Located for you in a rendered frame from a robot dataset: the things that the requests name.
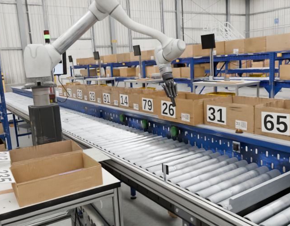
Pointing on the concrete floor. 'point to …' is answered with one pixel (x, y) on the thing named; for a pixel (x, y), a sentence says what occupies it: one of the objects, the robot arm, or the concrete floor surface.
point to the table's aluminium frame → (115, 194)
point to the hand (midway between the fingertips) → (174, 102)
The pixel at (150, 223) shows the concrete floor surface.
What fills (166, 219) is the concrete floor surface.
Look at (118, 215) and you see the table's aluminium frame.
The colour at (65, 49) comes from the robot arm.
